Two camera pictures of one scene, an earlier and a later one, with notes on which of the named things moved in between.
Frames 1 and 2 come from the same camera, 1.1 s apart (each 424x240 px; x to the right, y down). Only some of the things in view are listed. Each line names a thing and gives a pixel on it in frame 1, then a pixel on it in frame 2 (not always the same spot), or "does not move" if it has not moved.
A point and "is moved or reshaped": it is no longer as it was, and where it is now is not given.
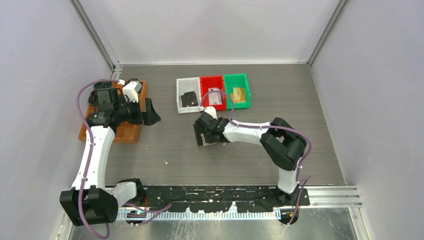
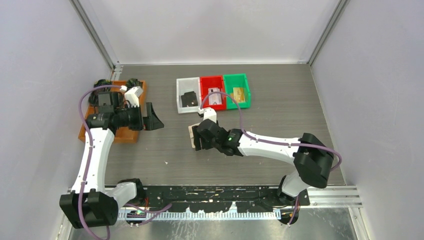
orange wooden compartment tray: (125, 132) does not move
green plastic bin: (236, 81) does not move
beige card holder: (204, 143) is moved or reshaped
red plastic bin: (212, 82) does not move
